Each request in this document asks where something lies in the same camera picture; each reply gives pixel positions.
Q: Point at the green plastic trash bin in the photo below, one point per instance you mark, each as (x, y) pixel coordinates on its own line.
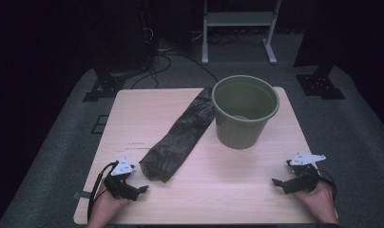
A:
(237, 136)

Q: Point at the black plastic garbage bag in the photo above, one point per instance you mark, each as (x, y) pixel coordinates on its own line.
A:
(177, 139)

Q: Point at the white metal stand frame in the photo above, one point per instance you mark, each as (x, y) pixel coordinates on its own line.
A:
(239, 18)

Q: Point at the grey tape strip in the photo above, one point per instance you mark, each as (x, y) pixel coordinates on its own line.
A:
(82, 194)

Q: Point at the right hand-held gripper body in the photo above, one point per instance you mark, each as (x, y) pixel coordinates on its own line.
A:
(304, 182)

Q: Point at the black stand base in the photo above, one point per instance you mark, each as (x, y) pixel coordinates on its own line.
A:
(320, 85)
(106, 88)

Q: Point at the black floor tape frame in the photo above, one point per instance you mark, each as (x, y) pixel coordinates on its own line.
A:
(99, 124)

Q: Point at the person's right hand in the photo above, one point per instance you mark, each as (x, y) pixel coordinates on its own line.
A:
(321, 202)

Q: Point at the dark equipment cabinet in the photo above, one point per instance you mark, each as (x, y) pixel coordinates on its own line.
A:
(123, 34)

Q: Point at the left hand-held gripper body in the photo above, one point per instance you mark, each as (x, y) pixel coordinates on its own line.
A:
(122, 167)

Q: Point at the person's left hand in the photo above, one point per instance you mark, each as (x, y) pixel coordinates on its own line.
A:
(107, 205)

